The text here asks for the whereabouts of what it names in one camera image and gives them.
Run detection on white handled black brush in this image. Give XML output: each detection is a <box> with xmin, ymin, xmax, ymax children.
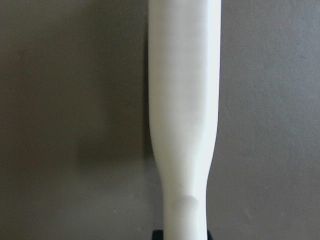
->
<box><xmin>148</xmin><ymin>0</ymin><xmax>222</xmax><ymax>240</ymax></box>

